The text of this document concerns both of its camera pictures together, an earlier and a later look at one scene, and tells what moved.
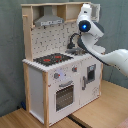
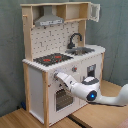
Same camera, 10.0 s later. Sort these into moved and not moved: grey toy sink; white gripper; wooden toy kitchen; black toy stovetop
Moved: white gripper
Not moved: black toy stovetop; grey toy sink; wooden toy kitchen
